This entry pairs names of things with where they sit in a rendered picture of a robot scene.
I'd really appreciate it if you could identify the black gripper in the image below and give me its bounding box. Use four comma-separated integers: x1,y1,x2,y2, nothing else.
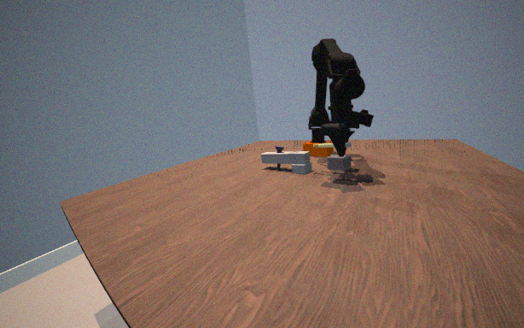
320,101,359,156

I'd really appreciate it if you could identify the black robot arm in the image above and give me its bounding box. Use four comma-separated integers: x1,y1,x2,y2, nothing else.
308,38,374,143

